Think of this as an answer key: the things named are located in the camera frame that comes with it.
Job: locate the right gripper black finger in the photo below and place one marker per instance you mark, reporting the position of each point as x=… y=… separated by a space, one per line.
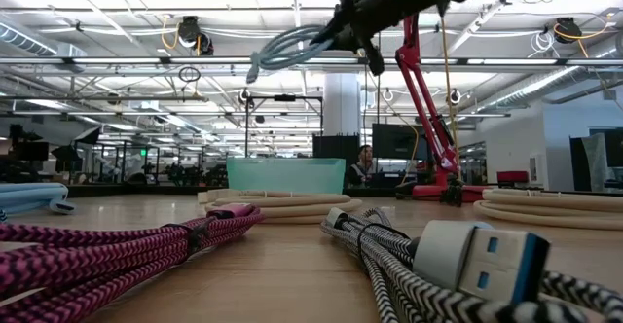
x=333 y=30
x=340 y=41

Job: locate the black background panel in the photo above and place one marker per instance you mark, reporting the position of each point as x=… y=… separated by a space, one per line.
x=336 y=145

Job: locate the red desk lamp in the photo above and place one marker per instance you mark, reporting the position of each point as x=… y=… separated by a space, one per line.
x=428 y=114

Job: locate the large black background monitor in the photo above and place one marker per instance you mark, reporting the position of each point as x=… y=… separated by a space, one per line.
x=396 y=143

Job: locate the person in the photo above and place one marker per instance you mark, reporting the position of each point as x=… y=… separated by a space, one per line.
x=362 y=172

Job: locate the teal translucent plastic bin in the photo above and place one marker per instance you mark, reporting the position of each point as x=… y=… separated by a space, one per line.
x=287 y=177

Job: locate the red box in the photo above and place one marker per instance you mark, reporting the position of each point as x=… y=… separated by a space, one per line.
x=512 y=177

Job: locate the small distant monitor screen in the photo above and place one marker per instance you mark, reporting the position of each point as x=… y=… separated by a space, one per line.
x=31 y=151

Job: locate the black background frame stand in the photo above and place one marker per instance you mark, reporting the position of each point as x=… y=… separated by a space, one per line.
x=284 y=98

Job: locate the silver ceiling duct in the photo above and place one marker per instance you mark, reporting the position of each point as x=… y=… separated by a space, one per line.
x=29 y=41
x=535 y=87

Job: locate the black metal table frame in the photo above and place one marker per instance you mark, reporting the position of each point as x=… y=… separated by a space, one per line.
x=146 y=190

